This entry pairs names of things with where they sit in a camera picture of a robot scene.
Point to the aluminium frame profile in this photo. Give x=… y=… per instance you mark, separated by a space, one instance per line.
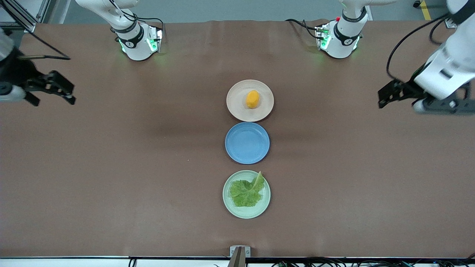
x=451 y=24
x=29 y=26

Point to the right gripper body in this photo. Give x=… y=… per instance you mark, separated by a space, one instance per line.
x=19 y=73

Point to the left arm base connector plate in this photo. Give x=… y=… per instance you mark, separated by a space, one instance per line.
x=322 y=37

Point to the green lettuce leaf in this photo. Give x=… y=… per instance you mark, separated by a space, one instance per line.
x=245 y=193

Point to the metal table bracket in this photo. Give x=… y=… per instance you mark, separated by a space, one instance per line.
x=240 y=256

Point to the brown table cover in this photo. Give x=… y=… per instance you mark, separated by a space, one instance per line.
x=111 y=185

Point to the beige round plate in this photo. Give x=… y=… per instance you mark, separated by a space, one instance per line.
x=237 y=102

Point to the blue round plate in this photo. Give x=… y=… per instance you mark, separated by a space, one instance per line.
x=247 y=143

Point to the yellow lemon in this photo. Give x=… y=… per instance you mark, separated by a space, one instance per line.
x=252 y=99

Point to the light green round plate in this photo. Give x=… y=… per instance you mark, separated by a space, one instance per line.
x=246 y=212

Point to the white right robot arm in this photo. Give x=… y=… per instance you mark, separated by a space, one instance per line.
x=137 y=44

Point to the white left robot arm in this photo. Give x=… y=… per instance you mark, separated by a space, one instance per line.
x=345 y=40

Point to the right arm base connector plate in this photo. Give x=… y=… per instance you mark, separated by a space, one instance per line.
x=157 y=39

